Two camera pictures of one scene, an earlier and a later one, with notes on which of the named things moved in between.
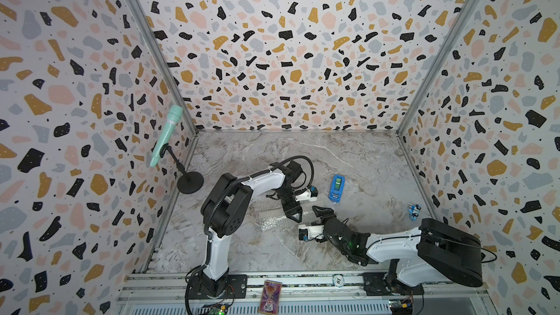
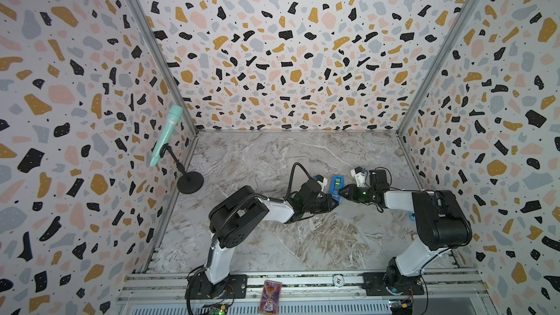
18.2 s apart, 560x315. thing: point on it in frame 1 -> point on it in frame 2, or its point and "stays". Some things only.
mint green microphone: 175,114 stays
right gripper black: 327,214 -> 354,195
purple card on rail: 270,298 stays
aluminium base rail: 446,292 stays
